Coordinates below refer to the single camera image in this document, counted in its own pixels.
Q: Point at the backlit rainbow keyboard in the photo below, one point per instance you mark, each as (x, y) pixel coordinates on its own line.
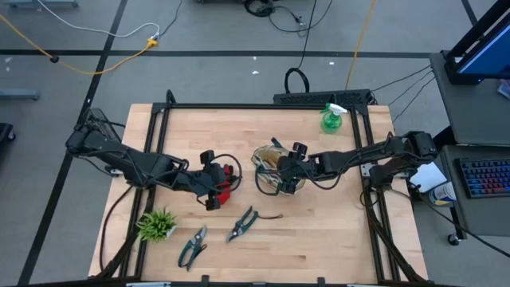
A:
(486, 177)

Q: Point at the black frame bracket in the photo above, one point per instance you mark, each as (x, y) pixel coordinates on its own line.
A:
(170, 97)
(320, 281)
(205, 280)

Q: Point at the black chair caster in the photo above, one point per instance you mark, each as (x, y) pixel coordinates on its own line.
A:
(6, 132)

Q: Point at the green spray bottle white head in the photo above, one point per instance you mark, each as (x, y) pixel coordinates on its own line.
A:
(331, 121)

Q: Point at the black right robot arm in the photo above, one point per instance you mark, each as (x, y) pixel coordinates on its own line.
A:
(358, 155)

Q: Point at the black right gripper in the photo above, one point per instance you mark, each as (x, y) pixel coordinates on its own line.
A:
(299, 167)

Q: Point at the green plant in white pot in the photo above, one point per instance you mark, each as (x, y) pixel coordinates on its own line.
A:
(156, 225)

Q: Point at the silver aluminium extrusion piece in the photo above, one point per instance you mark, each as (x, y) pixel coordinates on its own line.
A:
(147, 284)

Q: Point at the monitor with blue screen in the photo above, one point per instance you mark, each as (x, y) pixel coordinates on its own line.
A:
(490, 56)

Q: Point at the red and black gardening glove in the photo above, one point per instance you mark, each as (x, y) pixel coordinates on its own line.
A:
(226, 198)

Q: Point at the grey furniture foot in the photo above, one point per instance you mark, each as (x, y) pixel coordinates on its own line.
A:
(20, 94)
(40, 3)

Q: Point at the white blue canister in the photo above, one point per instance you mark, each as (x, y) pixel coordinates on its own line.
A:
(443, 194)

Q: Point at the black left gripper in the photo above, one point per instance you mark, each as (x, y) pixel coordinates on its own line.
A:
(209, 179)

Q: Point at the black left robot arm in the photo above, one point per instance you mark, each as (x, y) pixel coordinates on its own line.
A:
(131, 161)

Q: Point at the grey side desk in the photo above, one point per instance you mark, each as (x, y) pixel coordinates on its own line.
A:
(470, 111)

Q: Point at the white paper sheet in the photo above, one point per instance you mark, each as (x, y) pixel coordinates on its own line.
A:
(428, 177)

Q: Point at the black perforated electronics box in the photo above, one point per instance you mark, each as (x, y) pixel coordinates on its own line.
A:
(318, 97)

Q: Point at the beige gardening bag green trim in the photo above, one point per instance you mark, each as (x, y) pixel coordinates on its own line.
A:
(269, 155)

